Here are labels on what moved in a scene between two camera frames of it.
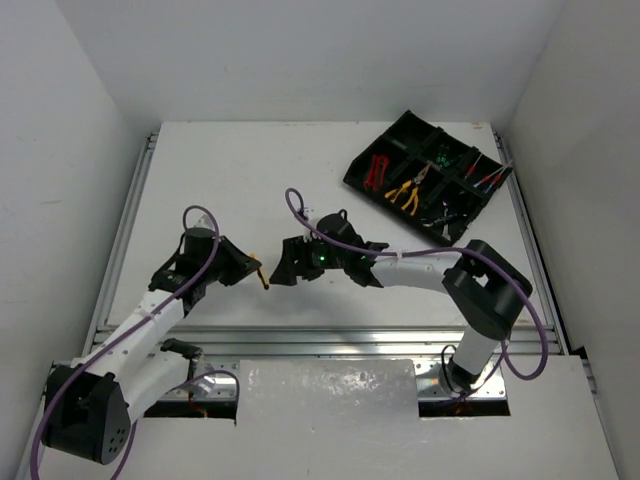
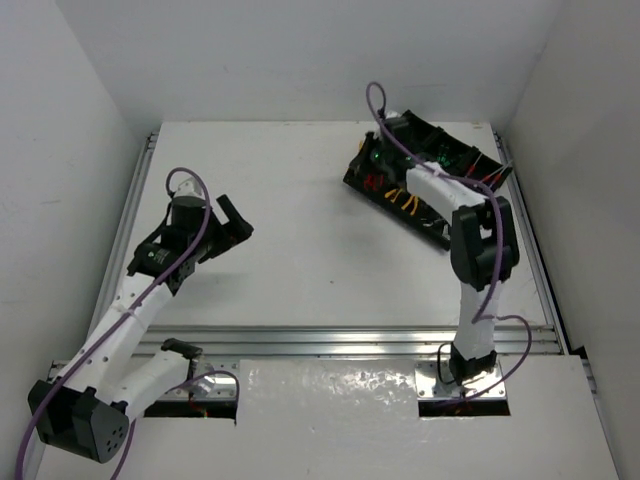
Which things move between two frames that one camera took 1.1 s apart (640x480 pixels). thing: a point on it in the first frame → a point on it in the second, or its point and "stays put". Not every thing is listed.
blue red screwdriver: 485,179 stays put
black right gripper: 296,248 → 372,140
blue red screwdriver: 472,168 stays put
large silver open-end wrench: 429,223 stays put
